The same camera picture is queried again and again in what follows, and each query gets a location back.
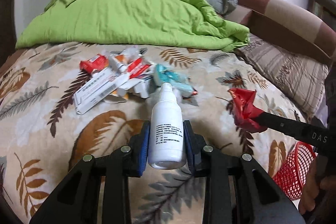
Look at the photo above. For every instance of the small white tube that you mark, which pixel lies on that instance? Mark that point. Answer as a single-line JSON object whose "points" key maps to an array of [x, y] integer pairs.
{"points": [[116, 65]]}

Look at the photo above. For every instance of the striped beige pillow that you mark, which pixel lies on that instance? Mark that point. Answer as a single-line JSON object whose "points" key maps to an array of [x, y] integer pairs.
{"points": [[300, 78]]}

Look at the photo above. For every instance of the red white sachet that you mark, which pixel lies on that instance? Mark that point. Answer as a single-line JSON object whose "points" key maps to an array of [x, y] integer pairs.
{"points": [[137, 67]]}

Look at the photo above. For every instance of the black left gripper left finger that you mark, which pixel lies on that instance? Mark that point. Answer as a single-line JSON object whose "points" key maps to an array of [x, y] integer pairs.
{"points": [[76, 198]]}

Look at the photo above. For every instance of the brown beige headboard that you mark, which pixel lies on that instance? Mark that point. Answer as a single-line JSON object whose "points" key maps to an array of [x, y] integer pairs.
{"points": [[288, 26]]}

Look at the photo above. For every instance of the teal tissue packet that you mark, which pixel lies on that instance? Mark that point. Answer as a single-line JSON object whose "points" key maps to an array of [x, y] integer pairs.
{"points": [[162, 74]]}

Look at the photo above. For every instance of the red mesh trash basket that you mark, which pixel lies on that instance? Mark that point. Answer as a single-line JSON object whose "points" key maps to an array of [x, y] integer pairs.
{"points": [[291, 177]]}

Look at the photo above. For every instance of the green quilt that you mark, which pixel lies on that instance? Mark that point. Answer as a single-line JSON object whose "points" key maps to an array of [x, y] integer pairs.
{"points": [[174, 23]]}

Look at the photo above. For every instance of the red snack wrapper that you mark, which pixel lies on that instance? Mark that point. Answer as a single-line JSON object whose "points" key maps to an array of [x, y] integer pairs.
{"points": [[94, 65]]}

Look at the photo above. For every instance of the leaf pattern bed blanket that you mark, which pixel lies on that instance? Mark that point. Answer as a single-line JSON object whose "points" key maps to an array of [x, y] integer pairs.
{"points": [[42, 136]]}

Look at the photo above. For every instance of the small white blue box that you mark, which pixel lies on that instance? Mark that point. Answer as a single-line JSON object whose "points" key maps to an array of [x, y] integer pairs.
{"points": [[141, 87]]}

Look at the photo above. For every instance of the large white medicine box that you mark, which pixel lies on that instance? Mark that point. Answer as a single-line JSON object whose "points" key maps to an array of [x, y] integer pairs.
{"points": [[97, 88]]}

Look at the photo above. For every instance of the white plastic bottle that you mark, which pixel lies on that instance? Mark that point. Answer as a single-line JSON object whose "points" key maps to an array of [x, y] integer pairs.
{"points": [[166, 149]]}

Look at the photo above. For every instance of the right hand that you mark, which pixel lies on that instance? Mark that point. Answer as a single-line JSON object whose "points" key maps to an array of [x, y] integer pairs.
{"points": [[312, 188]]}

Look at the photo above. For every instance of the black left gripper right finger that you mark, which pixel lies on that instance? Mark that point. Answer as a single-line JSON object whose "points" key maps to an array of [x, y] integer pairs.
{"points": [[238, 189]]}

